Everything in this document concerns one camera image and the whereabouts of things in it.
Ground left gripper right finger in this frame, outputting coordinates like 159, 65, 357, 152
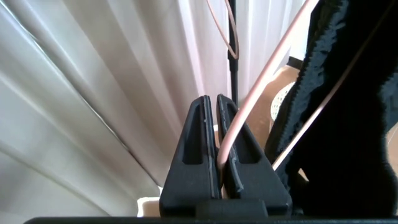
216, 93, 293, 217

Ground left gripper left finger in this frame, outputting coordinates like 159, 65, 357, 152
159, 95, 221, 217

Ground black shorts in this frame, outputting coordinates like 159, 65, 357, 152
264, 0, 398, 218

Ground pink clothes hanger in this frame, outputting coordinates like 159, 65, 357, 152
216, 0, 398, 171
205, 0, 240, 60

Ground white laundry basket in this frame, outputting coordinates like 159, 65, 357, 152
269, 81, 297, 122

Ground black clothes rack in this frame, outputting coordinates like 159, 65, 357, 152
226, 0, 239, 106

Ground white curtain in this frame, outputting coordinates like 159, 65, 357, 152
0, 0, 307, 218

